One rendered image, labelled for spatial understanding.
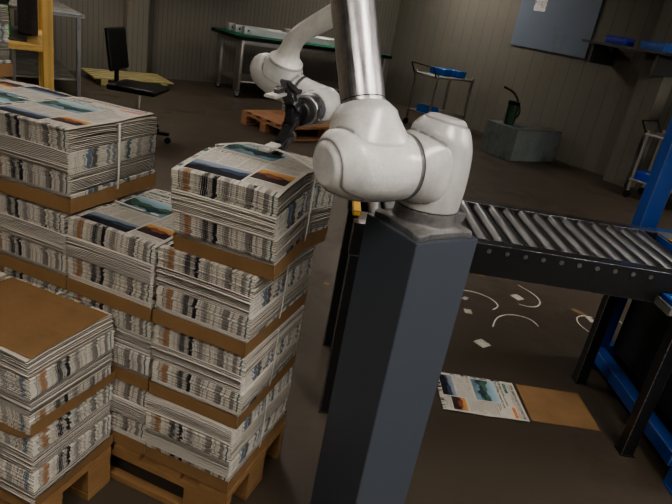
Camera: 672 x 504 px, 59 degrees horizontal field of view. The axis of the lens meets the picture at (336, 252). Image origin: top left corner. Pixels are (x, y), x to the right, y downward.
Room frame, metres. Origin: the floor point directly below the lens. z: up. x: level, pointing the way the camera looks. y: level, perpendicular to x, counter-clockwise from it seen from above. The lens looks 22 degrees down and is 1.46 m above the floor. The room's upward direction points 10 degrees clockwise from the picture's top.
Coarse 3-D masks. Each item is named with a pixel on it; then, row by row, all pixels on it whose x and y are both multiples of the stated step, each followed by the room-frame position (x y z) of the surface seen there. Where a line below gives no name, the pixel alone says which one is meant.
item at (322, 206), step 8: (232, 144) 1.57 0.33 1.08; (240, 144) 1.60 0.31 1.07; (248, 144) 1.66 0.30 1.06; (264, 152) 1.55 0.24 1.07; (288, 152) 1.68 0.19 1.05; (296, 160) 1.53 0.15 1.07; (304, 160) 1.55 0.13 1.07; (312, 160) 1.58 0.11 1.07; (320, 192) 1.52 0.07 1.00; (328, 192) 1.58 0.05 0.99; (320, 200) 1.53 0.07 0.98; (328, 200) 1.58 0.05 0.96; (320, 208) 1.52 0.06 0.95; (328, 208) 1.59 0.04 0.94; (312, 216) 1.48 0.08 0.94; (320, 216) 1.53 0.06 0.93; (328, 216) 1.60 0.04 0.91; (312, 224) 1.48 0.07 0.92; (320, 224) 1.55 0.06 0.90
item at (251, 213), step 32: (192, 160) 1.39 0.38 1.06; (224, 160) 1.42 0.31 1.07; (256, 160) 1.45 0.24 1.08; (192, 192) 1.33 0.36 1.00; (224, 192) 1.31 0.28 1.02; (256, 192) 1.27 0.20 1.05; (288, 192) 1.31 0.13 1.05; (192, 224) 1.33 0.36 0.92; (224, 224) 1.31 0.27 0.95; (256, 224) 1.28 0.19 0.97; (288, 224) 1.33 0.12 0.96; (256, 256) 1.29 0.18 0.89
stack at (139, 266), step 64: (0, 192) 1.54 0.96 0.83; (64, 256) 1.46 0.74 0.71; (128, 256) 1.39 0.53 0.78; (192, 256) 1.34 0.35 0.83; (128, 320) 1.40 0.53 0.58; (192, 320) 1.33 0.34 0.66; (256, 320) 1.31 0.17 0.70; (128, 384) 1.40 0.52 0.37; (192, 384) 1.33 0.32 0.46; (256, 384) 1.36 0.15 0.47; (128, 448) 1.39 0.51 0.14; (192, 448) 1.32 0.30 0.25
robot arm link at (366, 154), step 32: (352, 0) 1.37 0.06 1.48; (352, 32) 1.34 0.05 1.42; (352, 64) 1.32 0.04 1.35; (352, 96) 1.29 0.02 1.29; (384, 96) 1.32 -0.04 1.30; (352, 128) 1.23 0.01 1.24; (384, 128) 1.24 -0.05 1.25; (320, 160) 1.22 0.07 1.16; (352, 160) 1.18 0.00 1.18; (384, 160) 1.21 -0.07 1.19; (416, 160) 1.27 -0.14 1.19; (352, 192) 1.20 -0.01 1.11; (384, 192) 1.22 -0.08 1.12
